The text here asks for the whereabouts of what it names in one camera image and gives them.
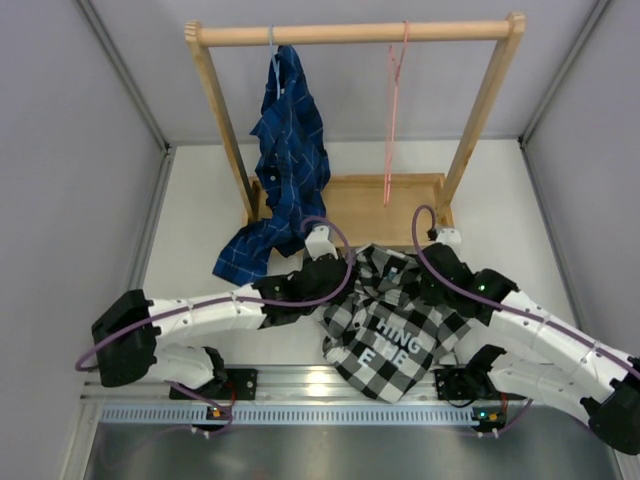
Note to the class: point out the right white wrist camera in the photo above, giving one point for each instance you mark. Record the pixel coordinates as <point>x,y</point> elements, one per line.
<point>445,235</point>

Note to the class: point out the pink wire hanger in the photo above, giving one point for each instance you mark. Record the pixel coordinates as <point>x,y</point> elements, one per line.
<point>395,64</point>

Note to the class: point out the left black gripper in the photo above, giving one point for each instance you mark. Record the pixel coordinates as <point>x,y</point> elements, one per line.
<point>332,270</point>

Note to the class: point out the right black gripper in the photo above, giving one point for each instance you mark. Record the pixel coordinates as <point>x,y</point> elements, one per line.
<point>437,265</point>

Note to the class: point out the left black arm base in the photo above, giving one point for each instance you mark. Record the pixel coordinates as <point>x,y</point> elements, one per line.
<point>230,383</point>

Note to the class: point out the wooden clothes rack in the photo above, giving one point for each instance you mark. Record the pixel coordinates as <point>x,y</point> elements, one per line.
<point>359,202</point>

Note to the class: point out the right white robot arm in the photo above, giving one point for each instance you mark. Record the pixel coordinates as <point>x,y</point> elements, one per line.
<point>501,306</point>

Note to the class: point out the black white checkered shirt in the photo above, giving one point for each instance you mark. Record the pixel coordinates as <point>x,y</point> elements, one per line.
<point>383,337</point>

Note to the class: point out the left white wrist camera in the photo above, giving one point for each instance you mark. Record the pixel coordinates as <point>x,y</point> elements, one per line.
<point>318,243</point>

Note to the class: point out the aluminium mounting rail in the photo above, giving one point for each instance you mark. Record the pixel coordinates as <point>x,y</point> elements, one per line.
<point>288,384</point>

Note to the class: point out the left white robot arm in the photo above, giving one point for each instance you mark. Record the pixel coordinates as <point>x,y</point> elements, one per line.
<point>139,338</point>

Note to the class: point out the blue plaid shirt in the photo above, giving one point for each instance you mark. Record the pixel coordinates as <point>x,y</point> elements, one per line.
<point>293,170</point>

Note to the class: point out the light blue wire hanger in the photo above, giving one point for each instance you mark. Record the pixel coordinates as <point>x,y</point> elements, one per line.
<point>274,61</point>

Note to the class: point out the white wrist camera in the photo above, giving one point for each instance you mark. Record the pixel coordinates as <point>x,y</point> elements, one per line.
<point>318,243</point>
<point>445,235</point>

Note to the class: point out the perforated cable duct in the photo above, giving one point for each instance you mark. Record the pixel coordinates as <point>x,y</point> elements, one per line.
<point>298,415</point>

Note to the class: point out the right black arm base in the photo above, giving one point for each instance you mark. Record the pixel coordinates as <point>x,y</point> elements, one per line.
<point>470,382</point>

